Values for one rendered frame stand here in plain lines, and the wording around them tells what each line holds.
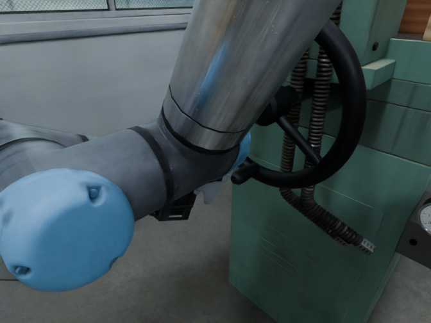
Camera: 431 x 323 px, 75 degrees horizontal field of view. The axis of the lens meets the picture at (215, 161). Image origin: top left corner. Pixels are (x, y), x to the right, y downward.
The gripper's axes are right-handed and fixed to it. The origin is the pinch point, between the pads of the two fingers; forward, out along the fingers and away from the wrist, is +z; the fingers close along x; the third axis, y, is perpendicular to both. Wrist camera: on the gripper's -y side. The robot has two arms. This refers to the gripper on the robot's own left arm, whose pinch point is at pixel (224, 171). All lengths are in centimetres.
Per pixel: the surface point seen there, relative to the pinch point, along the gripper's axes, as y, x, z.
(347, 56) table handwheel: -19.5, 15.6, -4.3
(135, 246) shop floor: 55, -64, 37
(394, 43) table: -28.1, 14.8, 12.1
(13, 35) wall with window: -16, -121, -11
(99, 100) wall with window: 1, -124, 32
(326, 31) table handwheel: -21.7, 12.8, -5.8
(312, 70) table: -20.4, 6.5, 5.2
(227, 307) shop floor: 53, -16, 47
